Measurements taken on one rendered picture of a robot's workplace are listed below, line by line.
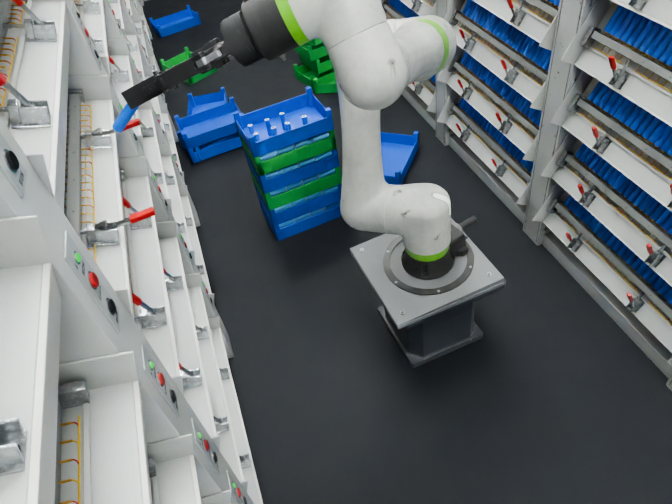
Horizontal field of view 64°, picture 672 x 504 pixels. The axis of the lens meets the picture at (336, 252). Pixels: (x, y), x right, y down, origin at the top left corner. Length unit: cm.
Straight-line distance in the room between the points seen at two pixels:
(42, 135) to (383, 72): 45
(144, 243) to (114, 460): 59
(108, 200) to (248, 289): 114
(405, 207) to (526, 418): 69
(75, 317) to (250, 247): 159
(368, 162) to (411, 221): 18
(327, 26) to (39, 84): 40
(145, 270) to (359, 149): 59
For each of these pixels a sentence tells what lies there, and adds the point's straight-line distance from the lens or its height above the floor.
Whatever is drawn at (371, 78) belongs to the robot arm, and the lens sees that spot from 82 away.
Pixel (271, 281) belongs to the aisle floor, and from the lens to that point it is 198.
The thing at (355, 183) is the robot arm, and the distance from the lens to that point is 137.
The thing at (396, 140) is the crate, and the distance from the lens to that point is 251.
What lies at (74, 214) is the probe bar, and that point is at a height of 98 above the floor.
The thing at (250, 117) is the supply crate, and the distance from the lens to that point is 202.
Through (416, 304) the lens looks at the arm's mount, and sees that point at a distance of 145.
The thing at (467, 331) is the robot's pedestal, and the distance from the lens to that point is 170.
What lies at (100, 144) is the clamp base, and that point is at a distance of 104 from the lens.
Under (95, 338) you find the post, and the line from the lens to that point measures 60.
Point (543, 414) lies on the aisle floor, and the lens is 165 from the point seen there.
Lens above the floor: 144
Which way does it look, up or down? 45 degrees down
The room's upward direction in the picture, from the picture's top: 10 degrees counter-clockwise
